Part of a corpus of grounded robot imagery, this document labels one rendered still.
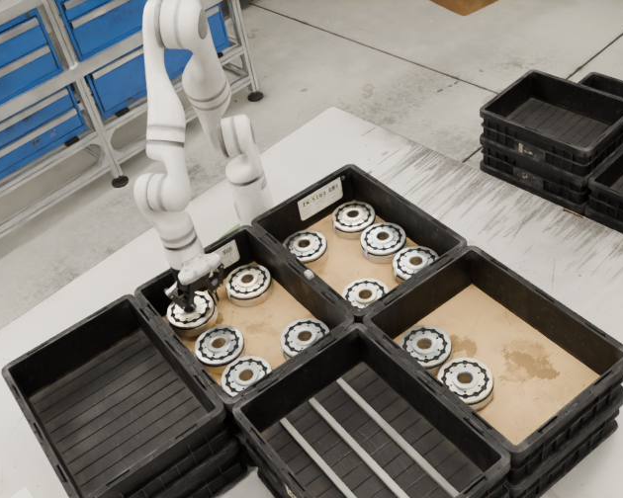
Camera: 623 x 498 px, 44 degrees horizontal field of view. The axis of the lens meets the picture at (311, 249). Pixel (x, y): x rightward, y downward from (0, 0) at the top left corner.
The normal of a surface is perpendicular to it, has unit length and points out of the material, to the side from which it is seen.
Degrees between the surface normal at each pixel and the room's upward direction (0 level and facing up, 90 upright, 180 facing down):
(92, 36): 90
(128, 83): 90
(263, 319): 0
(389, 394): 0
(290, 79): 0
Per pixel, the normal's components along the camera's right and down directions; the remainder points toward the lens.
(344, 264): -0.15, -0.72
